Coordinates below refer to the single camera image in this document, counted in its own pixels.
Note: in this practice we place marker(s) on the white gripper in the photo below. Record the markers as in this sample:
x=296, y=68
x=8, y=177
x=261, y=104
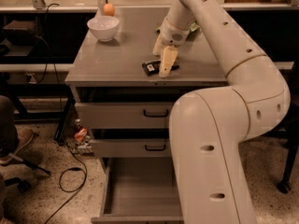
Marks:
x=173, y=34

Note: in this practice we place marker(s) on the green chip bag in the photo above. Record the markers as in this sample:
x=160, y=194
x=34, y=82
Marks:
x=194, y=27

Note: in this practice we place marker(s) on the dark box on shelf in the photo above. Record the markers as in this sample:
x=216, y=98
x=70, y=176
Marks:
x=21, y=33

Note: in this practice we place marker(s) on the grey middle drawer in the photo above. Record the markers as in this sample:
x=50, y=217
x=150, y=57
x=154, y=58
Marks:
x=130, y=143

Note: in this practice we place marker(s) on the grey top drawer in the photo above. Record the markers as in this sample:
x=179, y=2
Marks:
x=122, y=108

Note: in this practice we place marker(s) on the orange fruit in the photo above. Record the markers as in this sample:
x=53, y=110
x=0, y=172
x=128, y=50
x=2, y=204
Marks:
x=109, y=10

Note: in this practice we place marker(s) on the bottles in wire basket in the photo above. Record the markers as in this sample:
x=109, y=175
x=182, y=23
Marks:
x=81, y=135

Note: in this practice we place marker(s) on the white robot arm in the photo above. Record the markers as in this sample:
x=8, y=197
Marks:
x=206, y=126

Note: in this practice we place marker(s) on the person leg with shoe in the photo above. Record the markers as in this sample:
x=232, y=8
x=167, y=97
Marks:
x=11, y=141

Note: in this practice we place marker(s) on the grey drawer cabinet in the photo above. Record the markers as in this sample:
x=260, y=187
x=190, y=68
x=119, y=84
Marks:
x=118, y=63

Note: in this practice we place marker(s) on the grey drawer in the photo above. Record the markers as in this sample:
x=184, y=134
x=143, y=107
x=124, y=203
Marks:
x=130, y=143
x=140, y=191
x=122, y=108

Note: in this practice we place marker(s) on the black chair on right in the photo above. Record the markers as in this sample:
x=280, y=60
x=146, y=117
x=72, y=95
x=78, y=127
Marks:
x=288, y=129

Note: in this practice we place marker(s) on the grey bottom drawer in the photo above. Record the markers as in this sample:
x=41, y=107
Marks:
x=140, y=191

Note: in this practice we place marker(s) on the white bowl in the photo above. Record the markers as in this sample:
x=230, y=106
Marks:
x=104, y=28

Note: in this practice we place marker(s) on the black chocolate rxbar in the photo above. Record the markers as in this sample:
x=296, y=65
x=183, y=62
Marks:
x=156, y=67

